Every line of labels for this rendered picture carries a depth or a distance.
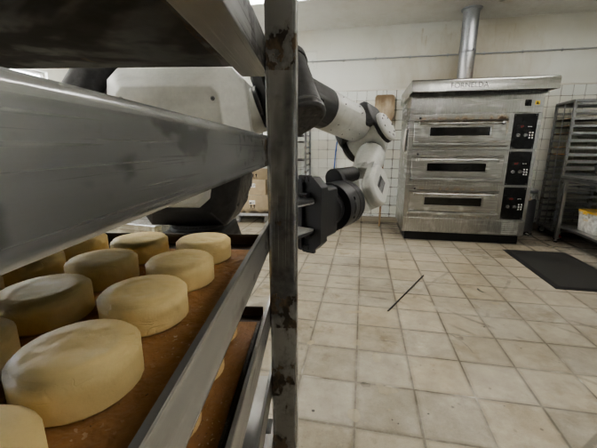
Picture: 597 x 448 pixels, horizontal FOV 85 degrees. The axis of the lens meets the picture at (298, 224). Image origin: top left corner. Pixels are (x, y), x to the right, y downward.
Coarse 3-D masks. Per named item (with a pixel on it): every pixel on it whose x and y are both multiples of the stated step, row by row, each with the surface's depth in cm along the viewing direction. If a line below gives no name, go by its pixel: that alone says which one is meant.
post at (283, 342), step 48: (288, 0) 30; (288, 48) 30; (288, 96) 31; (288, 144) 32; (288, 192) 34; (288, 240) 35; (288, 288) 36; (288, 336) 37; (288, 384) 39; (288, 432) 40
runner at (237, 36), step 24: (168, 0) 16; (192, 0) 16; (216, 0) 16; (240, 0) 20; (192, 24) 20; (216, 24) 20; (240, 24) 20; (216, 48) 24; (240, 48) 24; (264, 48) 30; (240, 72) 32; (264, 72) 32
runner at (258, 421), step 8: (264, 376) 42; (264, 384) 40; (256, 392) 39; (264, 392) 39; (256, 400) 38; (264, 400) 34; (256, 408) 37; (264, 408) 33; (256, 416) 36; (264, 416) 33; (248, 424) 35; (256, 424) 35; (264, 424) 33; (248, 432) 34; (256, 432) 34; (264, 432) 33; (248, 440) 33; (256, 440) 30; (264, 440) 33
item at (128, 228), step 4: (128, 224) 173; (132, 224) 172; (136, 224) 172; (116, 228) 176; (120, 228) 176; (124, 228) 175; (128, 228) 174; (132, 228) 173; (136, 228) 172; (140, 228) 171; (144, 228) 170; (148, 228) 169; (152, 228) 168; (156, 228) 169; (160, 228) 172; (108, 232) 179; (112, 232) 178; (116, 232) 177; (120, 232) 176; (124, 232) 175; (128, 232) 174; (132, 232) 173; (136, 232) 172
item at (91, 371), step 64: (64, 256) 27; (128, 256) 26; (192, 256) 26; (0, 320) 16; (64, 320) 19; (128, 320) 18; (192, 320) 20; (0, 384) 15; (64, 384) 12; (128, 384) 14
